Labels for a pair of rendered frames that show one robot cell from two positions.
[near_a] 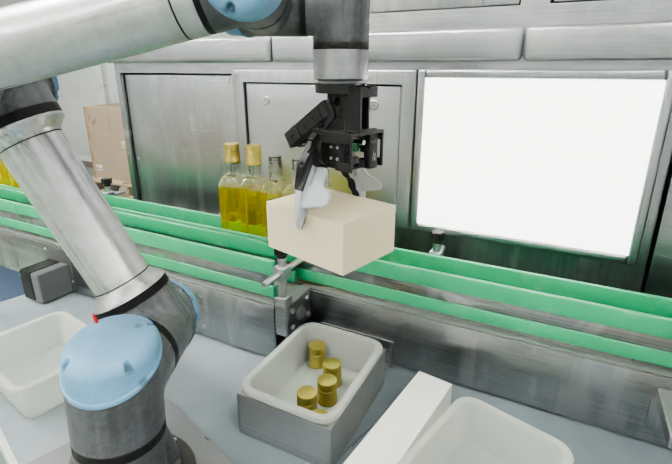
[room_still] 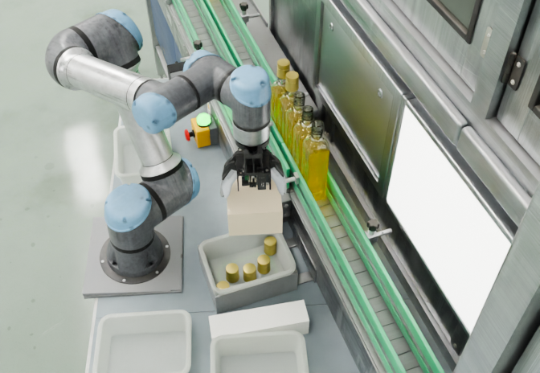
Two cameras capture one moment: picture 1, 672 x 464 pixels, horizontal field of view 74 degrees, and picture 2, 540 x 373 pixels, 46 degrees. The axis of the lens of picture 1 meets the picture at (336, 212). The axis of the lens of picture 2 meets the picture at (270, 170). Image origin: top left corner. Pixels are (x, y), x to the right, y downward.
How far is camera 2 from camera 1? 1.11 m
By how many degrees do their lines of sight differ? 46
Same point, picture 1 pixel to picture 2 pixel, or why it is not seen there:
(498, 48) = (444, 125)
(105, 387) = (114, 223)
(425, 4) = (431, 39)
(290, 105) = (342, 45)
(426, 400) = (283, 318)
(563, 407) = not seen: outside the picture
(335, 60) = (235, 132)
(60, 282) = not seen: hidden behind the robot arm
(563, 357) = (368, 358)
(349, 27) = (241, 120)
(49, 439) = not seen: hidden behind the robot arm
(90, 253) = (137, 145)
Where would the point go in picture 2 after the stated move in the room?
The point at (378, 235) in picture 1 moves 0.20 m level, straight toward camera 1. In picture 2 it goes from (263, 223) to (190, 272)
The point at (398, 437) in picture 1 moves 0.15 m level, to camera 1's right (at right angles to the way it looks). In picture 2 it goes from (245, 324) to (291, 364)
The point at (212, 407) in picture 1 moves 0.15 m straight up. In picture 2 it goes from (200, 238) to (195, 204)
